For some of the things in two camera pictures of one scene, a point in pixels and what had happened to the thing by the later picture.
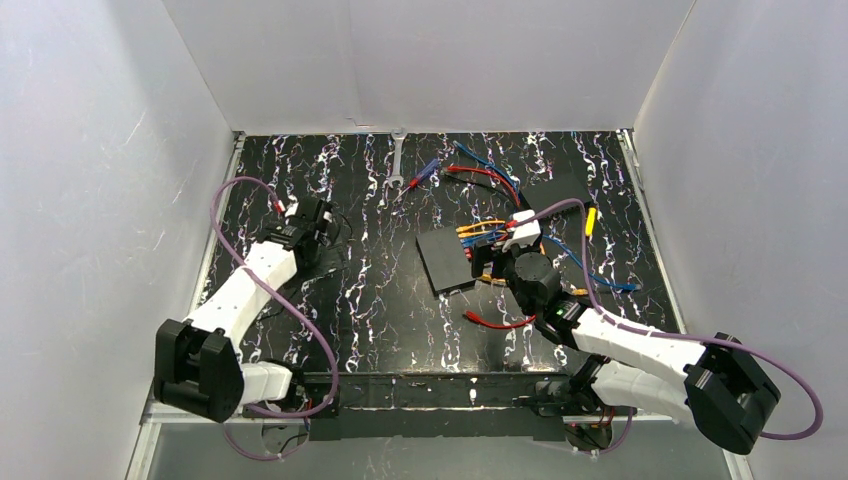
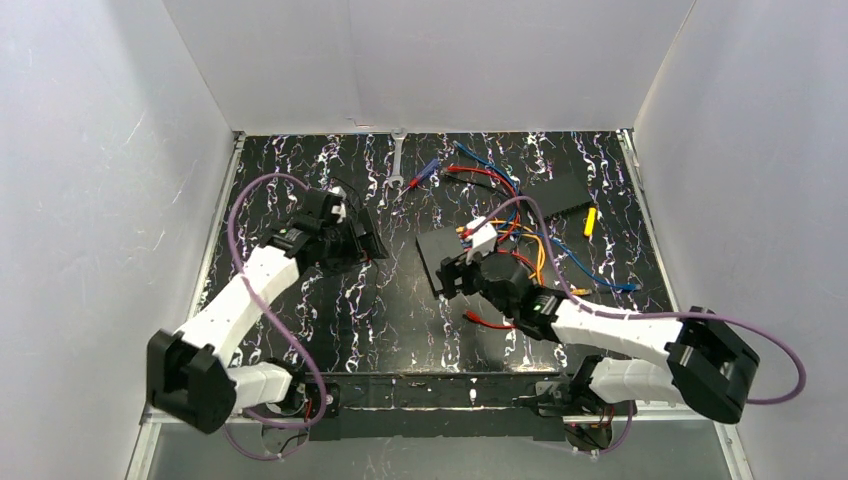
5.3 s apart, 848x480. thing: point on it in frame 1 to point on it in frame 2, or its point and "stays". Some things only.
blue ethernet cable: (477, 155) stays
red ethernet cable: (508, 223) stays
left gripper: (318, 216) to (361, 235)
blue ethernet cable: (575, 257) stays
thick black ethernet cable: (481, 184) stays
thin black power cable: (314, 272) to (371, 262)
